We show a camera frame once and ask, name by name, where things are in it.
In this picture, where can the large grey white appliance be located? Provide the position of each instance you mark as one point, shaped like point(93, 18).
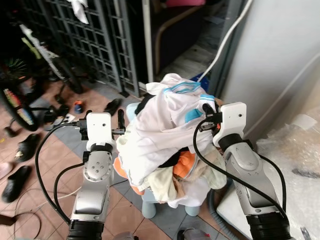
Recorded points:
point(275, 55)

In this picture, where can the white cloth on gate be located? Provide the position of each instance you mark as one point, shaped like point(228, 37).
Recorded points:
point(80, 10)

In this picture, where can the black shoe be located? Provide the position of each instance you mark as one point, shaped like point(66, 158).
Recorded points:
point(112, 106)

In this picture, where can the orange garment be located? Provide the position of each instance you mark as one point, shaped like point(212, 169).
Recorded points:
point(186, 162)

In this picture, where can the blue plastic container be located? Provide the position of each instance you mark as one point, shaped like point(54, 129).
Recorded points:
point(201, 80)

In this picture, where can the small orange blue bottle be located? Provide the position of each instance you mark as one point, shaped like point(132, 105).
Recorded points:
point(78, 106)

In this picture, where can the light blue cloth item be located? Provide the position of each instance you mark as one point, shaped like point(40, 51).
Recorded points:
point(192, 115)

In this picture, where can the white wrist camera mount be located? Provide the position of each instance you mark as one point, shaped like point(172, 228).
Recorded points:
point(98, 127)
point(232, 117)

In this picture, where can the dark metal grille gate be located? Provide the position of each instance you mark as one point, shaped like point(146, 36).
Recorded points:
point(90, 45)

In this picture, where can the pink shoe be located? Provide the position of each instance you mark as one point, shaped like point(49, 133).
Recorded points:
point(5, 170)

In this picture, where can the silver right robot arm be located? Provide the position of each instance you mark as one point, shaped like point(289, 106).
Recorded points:
point(250, 175)

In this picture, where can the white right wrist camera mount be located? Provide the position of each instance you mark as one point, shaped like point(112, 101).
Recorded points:
point(232, 117)

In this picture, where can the grey robot foot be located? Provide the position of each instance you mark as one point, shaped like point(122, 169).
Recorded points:
point(125, 236)
point(192, 234)

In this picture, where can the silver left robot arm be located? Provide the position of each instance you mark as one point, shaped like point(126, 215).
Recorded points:
point(95, 200)

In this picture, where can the large white garment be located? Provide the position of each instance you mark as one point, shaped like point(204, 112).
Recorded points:
point(160, 130)

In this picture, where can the clear bubble wrap sheet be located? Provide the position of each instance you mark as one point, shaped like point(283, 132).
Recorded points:
point(295, 150)

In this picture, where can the grey right robot foot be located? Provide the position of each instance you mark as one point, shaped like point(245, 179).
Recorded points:
point(192, 234)

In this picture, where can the grey left robot foot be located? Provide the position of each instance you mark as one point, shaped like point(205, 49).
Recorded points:
point(125, 236)

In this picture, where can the cream garment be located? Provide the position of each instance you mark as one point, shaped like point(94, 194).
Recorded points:
point(162, 185)

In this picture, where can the light blue plastic stool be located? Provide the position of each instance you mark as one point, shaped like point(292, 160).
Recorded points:
point(149, 207)

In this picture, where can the white upright pole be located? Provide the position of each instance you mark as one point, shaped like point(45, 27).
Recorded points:
point(148, 40)

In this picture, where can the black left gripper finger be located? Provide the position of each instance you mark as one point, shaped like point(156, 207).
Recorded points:
point(121, 120)

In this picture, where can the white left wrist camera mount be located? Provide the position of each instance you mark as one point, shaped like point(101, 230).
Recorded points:
point(98, 127)

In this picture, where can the black bicycle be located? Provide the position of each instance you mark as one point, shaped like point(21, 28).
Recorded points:
point(20, 107)

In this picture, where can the black sandal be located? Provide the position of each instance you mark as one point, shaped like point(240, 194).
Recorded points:
point(16, 184)
point(27, 146)

